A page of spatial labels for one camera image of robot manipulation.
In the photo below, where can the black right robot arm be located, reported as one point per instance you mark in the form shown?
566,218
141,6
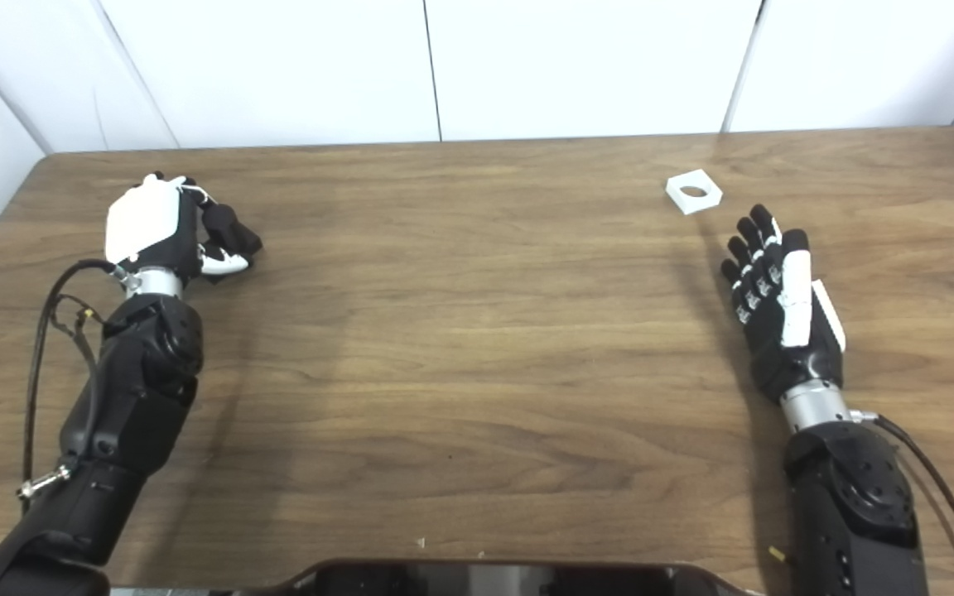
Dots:
858,513

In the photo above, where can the black robot torso edge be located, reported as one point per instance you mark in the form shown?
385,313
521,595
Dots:
493,581

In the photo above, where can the white and black left hand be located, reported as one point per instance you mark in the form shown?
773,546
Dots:
146,219

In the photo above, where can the white square piece with hole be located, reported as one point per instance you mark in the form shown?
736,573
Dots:
696,204

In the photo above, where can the white and black right hand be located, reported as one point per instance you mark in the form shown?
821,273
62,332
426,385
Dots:
787,348

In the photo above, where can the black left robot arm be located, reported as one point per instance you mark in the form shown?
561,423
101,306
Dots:
129,414

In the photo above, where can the black peg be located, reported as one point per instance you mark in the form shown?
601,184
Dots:
233,228

